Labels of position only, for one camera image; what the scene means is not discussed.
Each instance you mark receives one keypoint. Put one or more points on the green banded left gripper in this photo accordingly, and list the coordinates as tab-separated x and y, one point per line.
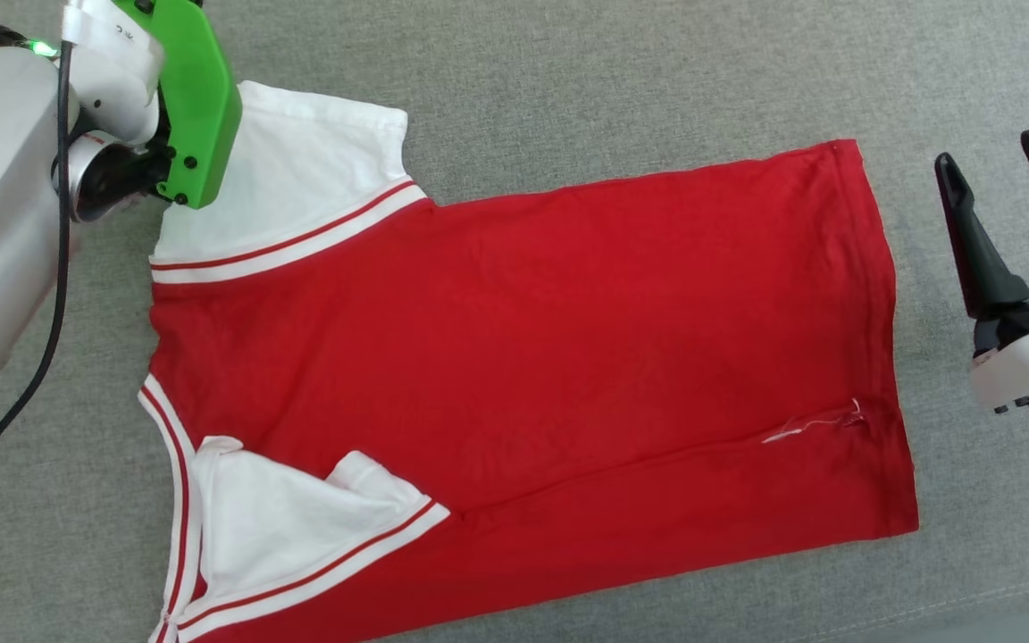
202	116

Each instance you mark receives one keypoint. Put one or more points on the red white short-sleeved shirt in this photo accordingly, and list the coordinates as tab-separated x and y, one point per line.
523	339

